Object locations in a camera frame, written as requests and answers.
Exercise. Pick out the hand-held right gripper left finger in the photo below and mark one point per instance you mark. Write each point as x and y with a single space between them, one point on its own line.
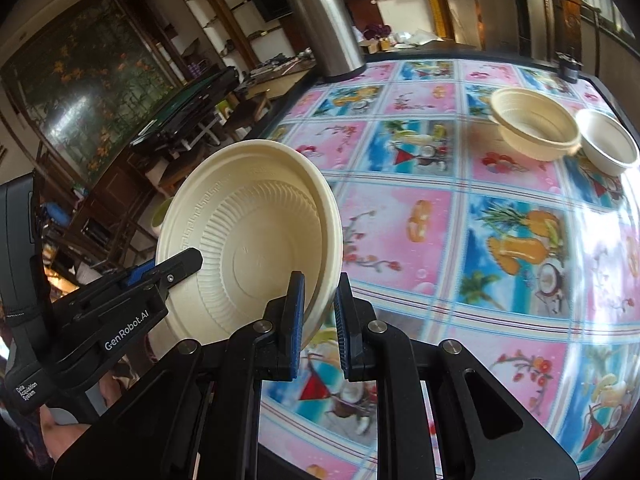
299 310

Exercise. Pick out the purple flowers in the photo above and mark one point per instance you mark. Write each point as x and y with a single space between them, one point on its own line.
377 31

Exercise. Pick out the wooden display shelf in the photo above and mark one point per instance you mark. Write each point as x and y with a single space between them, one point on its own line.
215 10

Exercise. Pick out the white paper bowl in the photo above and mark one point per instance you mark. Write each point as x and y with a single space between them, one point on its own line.
605 135

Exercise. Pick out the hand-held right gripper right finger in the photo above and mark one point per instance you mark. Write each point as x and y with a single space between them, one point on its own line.
340 310

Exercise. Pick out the stainless steel thermos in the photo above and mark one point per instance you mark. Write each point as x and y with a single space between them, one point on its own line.
325 30

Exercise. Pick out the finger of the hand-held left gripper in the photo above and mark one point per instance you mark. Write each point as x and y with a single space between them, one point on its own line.
175 270

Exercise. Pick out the wooden chair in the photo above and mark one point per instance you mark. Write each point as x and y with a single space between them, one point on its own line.
570 17

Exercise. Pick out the floral painted panel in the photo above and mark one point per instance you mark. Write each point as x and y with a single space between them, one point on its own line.
85 90

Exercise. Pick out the small black jar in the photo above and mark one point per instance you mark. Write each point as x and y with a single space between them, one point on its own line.
568 67

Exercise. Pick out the large cream plastic bowl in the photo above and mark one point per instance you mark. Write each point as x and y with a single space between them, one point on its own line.
240 210

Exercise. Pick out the black green folding table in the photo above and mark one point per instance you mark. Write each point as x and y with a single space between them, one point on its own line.
190 105

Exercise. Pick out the person's left hand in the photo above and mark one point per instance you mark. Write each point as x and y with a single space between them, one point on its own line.
62 435

